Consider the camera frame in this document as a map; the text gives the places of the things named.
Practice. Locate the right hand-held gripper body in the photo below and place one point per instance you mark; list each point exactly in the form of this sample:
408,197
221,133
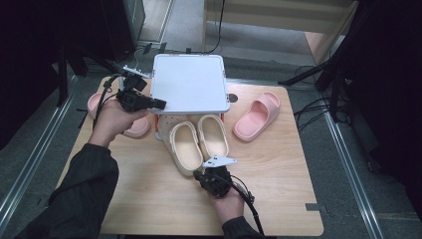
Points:
217,181

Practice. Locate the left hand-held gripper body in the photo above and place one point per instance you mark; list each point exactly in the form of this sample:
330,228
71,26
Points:
132,99

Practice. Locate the pink slipper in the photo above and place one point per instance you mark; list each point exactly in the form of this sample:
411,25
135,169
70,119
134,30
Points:
257,116
139,127

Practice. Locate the cream clog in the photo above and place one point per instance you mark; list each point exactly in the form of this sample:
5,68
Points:
185,149
213,137

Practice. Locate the white shoe rack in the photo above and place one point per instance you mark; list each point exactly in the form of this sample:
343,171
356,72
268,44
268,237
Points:
189,83

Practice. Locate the person's right hand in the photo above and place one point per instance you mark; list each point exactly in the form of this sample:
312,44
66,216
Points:
230,207

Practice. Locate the person's left hand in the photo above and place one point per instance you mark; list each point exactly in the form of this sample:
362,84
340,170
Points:
111,124

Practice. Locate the black tripod stand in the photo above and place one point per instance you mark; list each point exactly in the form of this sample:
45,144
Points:
333,86
62,76

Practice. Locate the dark round table grommet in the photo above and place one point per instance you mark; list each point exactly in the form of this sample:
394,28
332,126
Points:
233,98

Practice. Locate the dark cabinet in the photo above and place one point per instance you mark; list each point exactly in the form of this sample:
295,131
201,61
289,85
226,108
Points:
129,23

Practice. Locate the light wooden cabinet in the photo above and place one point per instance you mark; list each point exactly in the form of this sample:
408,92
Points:
282,13

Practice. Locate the metal floor rail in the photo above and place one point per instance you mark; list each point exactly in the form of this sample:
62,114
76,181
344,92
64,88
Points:
351,172
36,156

